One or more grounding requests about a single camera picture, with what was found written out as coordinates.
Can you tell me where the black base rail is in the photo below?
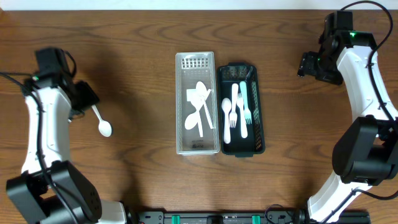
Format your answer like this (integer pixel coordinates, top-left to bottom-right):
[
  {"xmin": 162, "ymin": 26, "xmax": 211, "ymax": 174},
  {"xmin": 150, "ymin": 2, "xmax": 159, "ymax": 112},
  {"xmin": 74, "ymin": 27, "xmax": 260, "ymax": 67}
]
[{"xmin": 133, "ymin": 210, "xmax": 371, "ymax": 224}]

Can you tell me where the clear perforated plastic basket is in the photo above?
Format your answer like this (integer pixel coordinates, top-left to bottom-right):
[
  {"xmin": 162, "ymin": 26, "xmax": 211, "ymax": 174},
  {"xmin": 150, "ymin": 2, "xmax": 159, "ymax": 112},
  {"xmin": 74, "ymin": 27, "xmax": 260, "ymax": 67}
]
[{"xmin": 175, "ymin": 52, "xmax": 220, "ymax": 156}]

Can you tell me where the white plastic fork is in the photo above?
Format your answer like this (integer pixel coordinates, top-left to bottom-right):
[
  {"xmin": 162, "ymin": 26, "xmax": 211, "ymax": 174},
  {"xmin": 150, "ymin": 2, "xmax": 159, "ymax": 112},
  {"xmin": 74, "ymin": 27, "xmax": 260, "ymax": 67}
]
[
  {"xmin": 229, "ymin": 83, "xmax": 239, "ymax": 128},
  {"xmin": 239, "ymin": 81, "xmax": 252, "ymax": 124},
  {"xmin": 237, "ymin": 93, "xmax": 248, "ymax": 139}
]

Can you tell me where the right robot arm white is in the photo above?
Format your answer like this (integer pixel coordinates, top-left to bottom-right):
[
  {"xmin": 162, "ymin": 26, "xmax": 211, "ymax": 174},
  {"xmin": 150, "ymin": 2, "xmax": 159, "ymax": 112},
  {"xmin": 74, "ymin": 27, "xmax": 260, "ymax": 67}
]
[{"xmin": 294, "ymin": 30, "xmax": 397, "ymax": 223}]

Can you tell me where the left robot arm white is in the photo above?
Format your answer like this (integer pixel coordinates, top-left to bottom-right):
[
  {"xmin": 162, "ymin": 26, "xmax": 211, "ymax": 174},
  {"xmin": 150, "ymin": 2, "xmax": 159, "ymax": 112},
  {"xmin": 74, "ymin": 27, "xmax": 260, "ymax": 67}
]
[{"xmin": 6, "ymin": 86, "xmax": 129, "ymax": 223}]

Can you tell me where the white plastic spoon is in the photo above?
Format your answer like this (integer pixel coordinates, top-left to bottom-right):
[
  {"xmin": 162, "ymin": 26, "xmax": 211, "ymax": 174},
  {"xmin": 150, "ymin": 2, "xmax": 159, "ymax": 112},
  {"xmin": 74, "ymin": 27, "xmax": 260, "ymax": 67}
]
[
  {"xmin": 91, "ymin": 105, "xmax": 113, "ymax": 138},
  {"xmin": 196, "ymin": 82, "xmax": 214, "ymax": 129},
  {"xmin": 191, "ymin": 92, "xmax": 203, "ymax": 138},
  {"xmin": 184, "ymin": 89, "xmax": 198, "ymax": 130},
  {"xmin": 221, "ymin": 98, "xmax": 231, "ymax": 144}
]

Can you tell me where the dark green perforated basket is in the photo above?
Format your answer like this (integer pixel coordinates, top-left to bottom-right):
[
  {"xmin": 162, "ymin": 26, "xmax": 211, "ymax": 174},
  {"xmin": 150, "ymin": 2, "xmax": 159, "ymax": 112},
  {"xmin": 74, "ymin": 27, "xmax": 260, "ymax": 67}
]
[{"xmin": 216, "ymin": 62, "xmax": 266, "ymax": 157}]

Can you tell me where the right black cable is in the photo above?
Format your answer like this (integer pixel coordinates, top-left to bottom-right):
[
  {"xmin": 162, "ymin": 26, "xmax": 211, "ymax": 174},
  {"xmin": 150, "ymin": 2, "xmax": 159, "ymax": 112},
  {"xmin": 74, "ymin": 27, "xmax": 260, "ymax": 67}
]
[{"xmin": 341, "ymin": 0, "xmax": 398, "ymax": 128}]

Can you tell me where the black cable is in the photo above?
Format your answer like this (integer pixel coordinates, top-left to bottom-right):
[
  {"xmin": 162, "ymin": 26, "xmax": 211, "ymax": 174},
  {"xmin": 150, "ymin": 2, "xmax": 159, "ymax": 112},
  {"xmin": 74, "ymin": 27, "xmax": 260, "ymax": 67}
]
[
  {"xmin": 0, "ymin": 71, "xmax": 81, "ymax": 224},
  {"xmin": 341, "ymin": 0, "xmax": 398, "ymax": 128}
]

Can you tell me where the left black cable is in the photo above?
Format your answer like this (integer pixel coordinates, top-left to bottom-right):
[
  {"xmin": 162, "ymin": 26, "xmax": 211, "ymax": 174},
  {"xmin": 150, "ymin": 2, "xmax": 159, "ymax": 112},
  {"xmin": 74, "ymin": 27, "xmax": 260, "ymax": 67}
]
[{"xmin": 0, "ymin": 71, "xmax": 81, "ymax": 224}]

